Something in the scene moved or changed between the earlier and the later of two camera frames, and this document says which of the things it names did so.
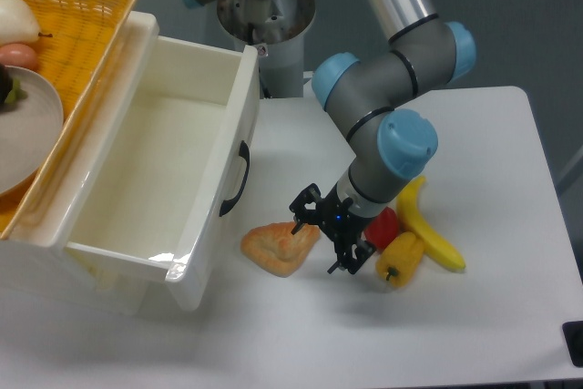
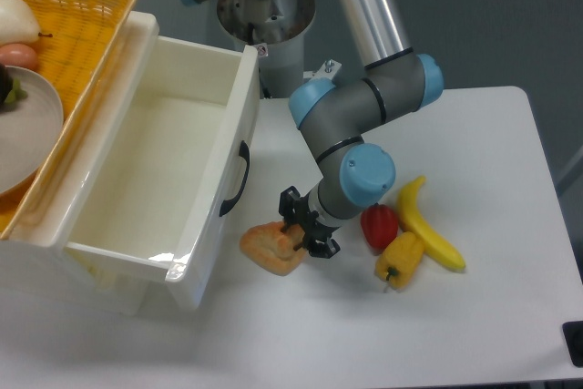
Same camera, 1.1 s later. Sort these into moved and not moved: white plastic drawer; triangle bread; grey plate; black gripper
Moved: black gripper
Not moved: triangle bread; white plastic drawer; grey plate
